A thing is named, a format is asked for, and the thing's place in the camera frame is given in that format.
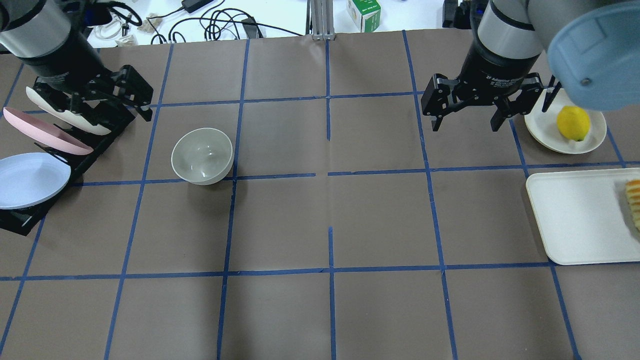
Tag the aluminium frame post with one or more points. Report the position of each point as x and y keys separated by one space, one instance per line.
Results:
x=321 y=20

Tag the light blue plate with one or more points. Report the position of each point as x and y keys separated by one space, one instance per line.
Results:
x=29 y=179

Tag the cream plate in rack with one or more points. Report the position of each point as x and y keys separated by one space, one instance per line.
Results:
x=95 y=127

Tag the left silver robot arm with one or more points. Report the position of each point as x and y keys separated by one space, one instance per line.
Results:
x=39 y=33

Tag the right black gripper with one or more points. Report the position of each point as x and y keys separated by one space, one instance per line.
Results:
x=492 y=71

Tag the green white carton box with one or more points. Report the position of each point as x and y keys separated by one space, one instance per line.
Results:
x=365 y=14

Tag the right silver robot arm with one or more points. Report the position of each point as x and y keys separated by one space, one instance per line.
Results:
x=592 y=49

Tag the black power adapter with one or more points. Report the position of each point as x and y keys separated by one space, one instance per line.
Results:
x=191 y=6

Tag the yellow lemon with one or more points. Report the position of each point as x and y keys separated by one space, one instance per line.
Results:
x=573 y=123

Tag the pink plate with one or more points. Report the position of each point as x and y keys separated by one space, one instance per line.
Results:
x=45 y=133

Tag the small cream round plate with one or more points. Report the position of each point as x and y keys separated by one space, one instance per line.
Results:
x=543 y=127

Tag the sliced yellow fruit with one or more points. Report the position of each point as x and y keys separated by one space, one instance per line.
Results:
x=632 y=195

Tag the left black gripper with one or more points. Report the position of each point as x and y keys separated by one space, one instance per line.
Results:
x=64 y=64

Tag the white ceramic bowl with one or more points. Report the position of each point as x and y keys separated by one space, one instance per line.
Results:
x=203 y=156

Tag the white rectangular tray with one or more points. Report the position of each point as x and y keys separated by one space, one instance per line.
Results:
x=583 y=216

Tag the black dish rack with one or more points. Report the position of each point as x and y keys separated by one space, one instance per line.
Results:
x=21 y=221

